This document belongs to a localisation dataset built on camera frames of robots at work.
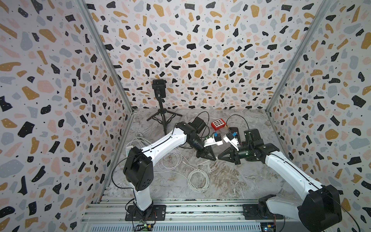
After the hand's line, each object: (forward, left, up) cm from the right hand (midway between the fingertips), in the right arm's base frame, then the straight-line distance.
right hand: (220, 158), depth 73 cm
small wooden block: (+36, -10, -18) cm, 41 cm away
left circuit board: (-28, +36, -19) cm, 50 cm away
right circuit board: (-26, -23, -22) cm, 41 cm away
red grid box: (+37, -4, -17) cm, 41 cm away
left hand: (0, +3, 0) cm, 3 cm away
